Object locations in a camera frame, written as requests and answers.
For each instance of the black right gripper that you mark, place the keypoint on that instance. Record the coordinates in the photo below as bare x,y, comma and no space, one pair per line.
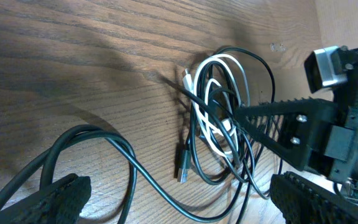
291,129

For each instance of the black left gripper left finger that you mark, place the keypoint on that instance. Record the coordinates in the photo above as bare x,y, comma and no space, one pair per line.
60,202

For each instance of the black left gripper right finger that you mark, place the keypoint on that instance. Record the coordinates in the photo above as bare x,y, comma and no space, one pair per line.
302,201

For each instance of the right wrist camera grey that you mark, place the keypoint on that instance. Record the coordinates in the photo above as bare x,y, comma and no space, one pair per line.
320,72

